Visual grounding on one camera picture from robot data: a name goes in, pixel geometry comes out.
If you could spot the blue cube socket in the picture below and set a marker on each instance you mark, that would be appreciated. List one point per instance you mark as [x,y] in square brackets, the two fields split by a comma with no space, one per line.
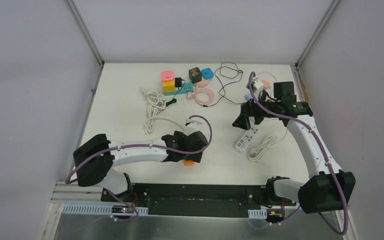
[207,73]

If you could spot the orange power strip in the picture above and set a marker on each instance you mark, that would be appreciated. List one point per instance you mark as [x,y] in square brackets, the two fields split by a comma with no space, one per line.
[188,163]

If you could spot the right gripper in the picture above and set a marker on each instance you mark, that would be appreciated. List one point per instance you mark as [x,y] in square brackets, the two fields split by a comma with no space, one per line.
[247,110]

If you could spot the white power strip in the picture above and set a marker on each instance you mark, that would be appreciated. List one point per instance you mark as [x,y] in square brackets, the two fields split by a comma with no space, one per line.
[246,139]

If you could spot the teal power strip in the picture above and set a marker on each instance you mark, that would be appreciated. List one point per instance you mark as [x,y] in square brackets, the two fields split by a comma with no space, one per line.
[187,87]

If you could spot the yellow cube socket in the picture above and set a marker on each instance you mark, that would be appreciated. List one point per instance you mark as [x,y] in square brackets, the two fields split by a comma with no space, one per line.
[168,86]

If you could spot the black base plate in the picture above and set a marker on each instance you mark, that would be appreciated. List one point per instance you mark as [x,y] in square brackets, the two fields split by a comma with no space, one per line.
[199,200]

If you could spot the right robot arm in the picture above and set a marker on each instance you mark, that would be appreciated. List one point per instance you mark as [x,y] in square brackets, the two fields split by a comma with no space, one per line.
[328,187]

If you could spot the pink cube socket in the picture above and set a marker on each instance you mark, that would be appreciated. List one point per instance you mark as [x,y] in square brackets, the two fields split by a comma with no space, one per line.
[167,76]

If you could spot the round pink socket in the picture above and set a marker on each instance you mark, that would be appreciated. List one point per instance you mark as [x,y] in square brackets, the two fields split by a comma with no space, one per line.
[202,84]

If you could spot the light blue charger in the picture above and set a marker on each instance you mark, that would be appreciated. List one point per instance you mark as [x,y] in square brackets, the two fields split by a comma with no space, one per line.
[248,97]

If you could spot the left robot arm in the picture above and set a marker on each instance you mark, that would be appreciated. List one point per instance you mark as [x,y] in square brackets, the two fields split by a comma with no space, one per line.
[96,159]

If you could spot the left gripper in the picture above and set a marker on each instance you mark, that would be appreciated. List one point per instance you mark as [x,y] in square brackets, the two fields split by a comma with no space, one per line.
[196,145]

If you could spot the dark green cube socket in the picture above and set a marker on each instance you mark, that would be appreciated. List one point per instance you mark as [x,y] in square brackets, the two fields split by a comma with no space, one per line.
[195,75]

